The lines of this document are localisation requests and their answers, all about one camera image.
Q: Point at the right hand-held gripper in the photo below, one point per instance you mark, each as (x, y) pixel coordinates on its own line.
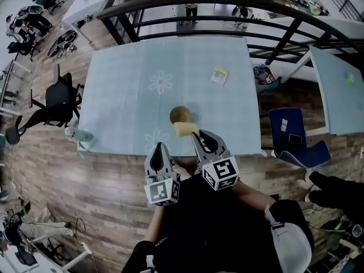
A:
(223, 172)

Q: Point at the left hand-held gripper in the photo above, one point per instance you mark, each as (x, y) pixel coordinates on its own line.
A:
(162, 190)

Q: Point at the yellow sponge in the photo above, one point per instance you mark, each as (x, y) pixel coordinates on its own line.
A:
(186, 129)

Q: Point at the brown bowl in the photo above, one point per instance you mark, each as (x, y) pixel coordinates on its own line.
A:
(179, 113)

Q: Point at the person's left forearm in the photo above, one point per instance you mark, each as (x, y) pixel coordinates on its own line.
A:
(156, 223)

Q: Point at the person's right forearm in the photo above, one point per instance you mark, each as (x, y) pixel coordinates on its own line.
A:
(253, 195)

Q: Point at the person's grey shoulder bag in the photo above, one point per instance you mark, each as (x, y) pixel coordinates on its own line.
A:
(293, 246)

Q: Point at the person's left shoe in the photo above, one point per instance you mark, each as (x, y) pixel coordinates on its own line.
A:
(177, 169)

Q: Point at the white and yellow packet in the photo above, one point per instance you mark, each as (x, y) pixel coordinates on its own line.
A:
(219, 76)

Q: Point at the dark blue chair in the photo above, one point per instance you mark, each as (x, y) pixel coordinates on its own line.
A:
(287, 152)

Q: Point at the small pink card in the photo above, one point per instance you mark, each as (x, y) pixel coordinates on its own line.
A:
(284, 124)

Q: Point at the person's black clothing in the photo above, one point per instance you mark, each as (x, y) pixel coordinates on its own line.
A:
(210, 229)

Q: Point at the clear plastic water bottle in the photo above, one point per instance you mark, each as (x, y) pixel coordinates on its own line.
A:
(79, 136)

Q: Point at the black phone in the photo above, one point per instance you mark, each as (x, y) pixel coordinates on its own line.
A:
(295, 139)

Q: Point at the grey trash bin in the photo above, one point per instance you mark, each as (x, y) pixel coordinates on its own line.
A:
(263, 81)

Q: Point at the light blue floral tablecloth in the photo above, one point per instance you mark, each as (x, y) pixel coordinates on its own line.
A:
(128, 67)

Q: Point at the small light blue table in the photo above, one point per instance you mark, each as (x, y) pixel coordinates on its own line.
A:
(338, 95)

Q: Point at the black metal railing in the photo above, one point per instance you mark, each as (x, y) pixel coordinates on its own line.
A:
(256, 3)

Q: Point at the green cup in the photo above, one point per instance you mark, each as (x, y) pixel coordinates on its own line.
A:
(349, 79)

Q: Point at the black round case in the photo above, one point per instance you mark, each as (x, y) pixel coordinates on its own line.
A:
(61, 43)

